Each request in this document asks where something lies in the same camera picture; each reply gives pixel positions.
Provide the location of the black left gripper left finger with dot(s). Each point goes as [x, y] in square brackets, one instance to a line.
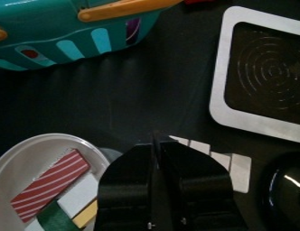
[123, 186]

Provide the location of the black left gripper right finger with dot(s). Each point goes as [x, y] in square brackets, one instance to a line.
[205, 186]

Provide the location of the grey round lid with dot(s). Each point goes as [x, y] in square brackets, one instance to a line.
[111, 153]

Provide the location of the white flat toy slice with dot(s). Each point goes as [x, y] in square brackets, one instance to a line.
[78, 195]

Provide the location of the yellow toy slice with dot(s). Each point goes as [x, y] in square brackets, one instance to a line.
[86, 215]

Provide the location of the red white striped bacon strip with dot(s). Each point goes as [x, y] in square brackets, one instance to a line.
[51, 183]

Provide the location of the glossy black round pot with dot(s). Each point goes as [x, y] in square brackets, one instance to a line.
[285, 192]

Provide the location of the green toy strip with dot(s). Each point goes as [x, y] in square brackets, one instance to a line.
[55, 219]

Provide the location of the white round plate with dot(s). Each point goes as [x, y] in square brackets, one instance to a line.
[19, 162]

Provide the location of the white kitchen scale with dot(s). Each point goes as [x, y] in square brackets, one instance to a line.
[221, 90]

